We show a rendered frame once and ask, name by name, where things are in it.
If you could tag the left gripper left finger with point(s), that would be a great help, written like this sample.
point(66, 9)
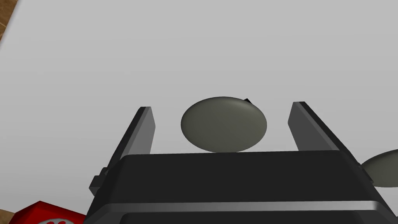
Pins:
point(139, 137)

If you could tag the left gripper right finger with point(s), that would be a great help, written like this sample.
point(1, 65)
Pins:
point(306, 133)

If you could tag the grey round knob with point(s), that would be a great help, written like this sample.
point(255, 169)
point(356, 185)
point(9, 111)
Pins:
point(223, 124)
point(383, 169)

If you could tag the red box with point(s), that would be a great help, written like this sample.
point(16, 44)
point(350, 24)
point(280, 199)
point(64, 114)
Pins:
point(43, 214)

